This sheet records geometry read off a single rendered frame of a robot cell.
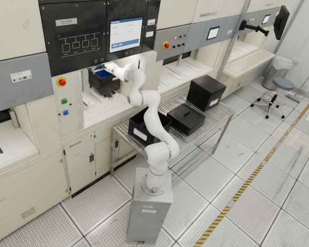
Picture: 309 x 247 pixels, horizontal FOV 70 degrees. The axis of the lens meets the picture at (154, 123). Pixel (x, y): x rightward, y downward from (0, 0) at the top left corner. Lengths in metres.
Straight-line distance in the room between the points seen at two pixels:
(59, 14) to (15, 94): 0.49
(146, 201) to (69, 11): 1.26
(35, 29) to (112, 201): 1.75
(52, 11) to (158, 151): 0.94
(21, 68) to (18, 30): 0.19
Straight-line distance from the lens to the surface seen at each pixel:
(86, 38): 1.52
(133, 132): 1.94
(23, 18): 1.33
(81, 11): 1.45
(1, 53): 1.35
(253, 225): 2.79
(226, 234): 2.59
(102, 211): 2.42
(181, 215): 2.51
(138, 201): 1.65
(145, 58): 1.88
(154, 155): 1.33
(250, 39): 4.60
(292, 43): 5.60
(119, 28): 1.65
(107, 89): 2.11
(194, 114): 2.23
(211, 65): 3.24
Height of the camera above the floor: 2.16
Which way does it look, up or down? 40 degrees down
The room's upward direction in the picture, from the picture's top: 12 degrees clockwise
